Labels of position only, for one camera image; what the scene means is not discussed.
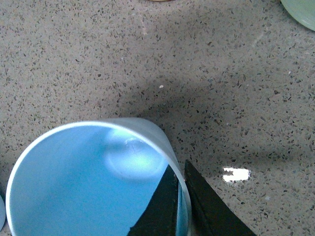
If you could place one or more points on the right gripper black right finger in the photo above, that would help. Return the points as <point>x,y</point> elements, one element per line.
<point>211,215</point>

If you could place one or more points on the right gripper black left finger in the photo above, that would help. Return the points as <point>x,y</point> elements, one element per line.
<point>160,216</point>

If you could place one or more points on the light blue plastic cup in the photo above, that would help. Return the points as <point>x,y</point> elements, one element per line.
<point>2,213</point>

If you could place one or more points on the pink plastic bowl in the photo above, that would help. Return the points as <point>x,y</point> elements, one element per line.
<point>160,0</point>

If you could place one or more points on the green plastic bowl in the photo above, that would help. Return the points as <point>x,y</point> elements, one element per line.
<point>303,11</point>

